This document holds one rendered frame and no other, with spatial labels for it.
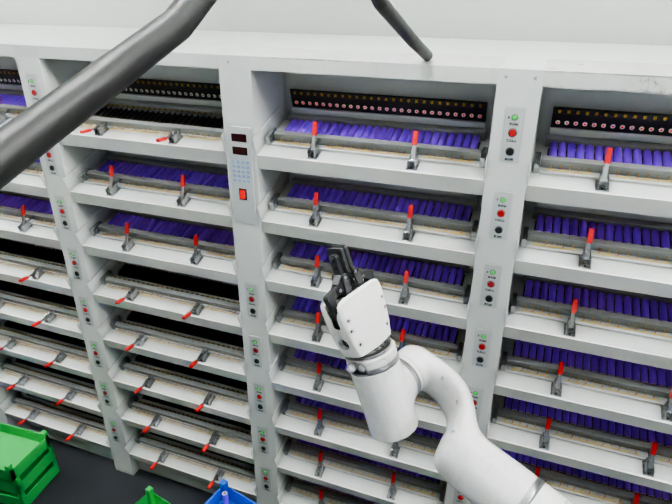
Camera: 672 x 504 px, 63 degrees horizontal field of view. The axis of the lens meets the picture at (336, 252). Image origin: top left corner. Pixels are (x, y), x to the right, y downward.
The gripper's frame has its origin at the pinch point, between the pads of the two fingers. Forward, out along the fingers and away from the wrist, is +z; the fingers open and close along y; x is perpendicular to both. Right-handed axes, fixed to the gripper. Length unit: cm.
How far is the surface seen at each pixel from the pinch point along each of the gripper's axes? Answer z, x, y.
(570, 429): -85, -8, 70
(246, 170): 11, -66, 35
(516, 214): -16, -4, 61
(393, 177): 0, -29, 51
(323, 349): -48, -65, 39
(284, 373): -58, -86, 35
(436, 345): -53, -37, 57
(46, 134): 26, 27, -42
